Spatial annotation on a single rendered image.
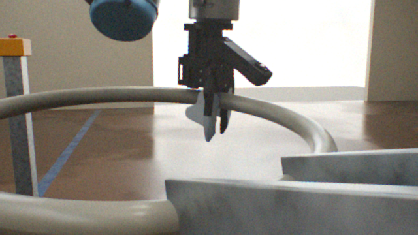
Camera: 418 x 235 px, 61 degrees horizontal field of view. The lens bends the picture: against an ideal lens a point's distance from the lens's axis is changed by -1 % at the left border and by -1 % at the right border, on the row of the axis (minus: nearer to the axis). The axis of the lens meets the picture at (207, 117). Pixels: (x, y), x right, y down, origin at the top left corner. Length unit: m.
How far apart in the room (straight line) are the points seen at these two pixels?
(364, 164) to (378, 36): 8.01
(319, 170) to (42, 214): 0.20
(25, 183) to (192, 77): 1.43
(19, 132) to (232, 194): 1.75
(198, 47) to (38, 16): 6.38
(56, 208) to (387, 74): 8.28
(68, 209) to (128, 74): 6.52
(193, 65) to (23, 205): 0.44
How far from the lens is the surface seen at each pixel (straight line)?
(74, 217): 0.26
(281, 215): 0.16
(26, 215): 0.27
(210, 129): 0.64
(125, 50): 6.75
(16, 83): 1.87
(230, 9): 0.63
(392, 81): 8.52
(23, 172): 1.95
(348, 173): 0.27
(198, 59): 0.64
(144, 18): 0.52
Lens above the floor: 1.02
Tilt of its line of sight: 10 degrees down
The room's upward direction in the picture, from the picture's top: straight up
